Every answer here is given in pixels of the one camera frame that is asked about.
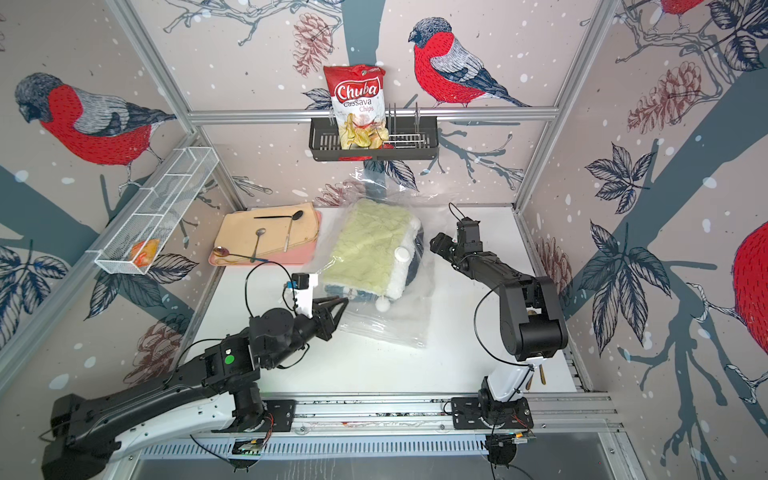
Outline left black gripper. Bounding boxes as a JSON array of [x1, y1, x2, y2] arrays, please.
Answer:
[[265, 293, 350, 370]]

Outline green fleece blanket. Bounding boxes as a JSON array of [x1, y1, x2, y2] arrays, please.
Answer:
[[320, 199, 423, 303]]

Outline clear plastic vacuum bag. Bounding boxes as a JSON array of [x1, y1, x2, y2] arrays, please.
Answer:
[[312, 179, 447, 348]]

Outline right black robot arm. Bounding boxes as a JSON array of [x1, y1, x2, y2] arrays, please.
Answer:
[[429, 233, 568, 406]]

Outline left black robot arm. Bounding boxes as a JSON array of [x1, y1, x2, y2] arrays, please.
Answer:
[[41, 297, 348, 479]]

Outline red Chuba chips bag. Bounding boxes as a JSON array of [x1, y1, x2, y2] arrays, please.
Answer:
[[323, 65, 389, 150]]

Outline pink tray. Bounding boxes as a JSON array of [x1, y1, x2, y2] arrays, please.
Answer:
[[208, 208, 322, 267]]

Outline black spoon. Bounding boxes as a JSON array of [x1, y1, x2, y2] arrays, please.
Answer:
[[255, 210, 304, 221]]

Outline small silver spoon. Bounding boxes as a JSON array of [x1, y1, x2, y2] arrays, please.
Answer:
[[250, 228, 266, 263]]

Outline beige wooden cutting board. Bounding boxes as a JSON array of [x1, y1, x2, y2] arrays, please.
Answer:
[[214, 202, 320, 260]]

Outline gold spoon pair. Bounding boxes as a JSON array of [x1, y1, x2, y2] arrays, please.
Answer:
[[525, 360, 547, 391]]

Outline left circuit board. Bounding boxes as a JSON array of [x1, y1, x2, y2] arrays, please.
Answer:
[[232, 438, 268, 457]]

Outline circuit board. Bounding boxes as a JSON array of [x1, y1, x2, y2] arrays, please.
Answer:
[[232, 438, 268, 457], [484, 432, 536, 451]]

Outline right circuit board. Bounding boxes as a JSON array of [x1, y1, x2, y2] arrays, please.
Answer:
[[484, 432, 536, 451]]

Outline orange item in basket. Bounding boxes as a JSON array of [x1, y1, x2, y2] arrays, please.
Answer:
[[129, 239, 160, 269]]

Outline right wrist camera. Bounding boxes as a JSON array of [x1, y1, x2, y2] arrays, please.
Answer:
[[457, 217, 483, 255]]

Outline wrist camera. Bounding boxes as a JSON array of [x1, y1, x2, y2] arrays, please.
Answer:
[[457, 217, 483, 255], [290, 273, 319, 318]]

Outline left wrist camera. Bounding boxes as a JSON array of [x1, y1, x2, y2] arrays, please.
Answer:
[[290, 273, 319, 318]]

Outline silver white-handled spoon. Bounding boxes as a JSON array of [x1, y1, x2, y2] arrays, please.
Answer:
[[283, 212, 300, 252]]

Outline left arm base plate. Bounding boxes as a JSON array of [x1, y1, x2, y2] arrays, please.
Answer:
[[219, 398, 297, 433]]

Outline dark grey wall rack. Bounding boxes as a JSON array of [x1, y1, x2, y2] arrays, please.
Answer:
[[309, 107, 439, 162]]

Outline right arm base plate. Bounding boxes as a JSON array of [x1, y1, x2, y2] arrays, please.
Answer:
[[449, 397, 534, 430]]

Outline white wire basket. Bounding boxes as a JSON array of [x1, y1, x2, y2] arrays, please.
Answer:
[[95, 146, 219, 275]]

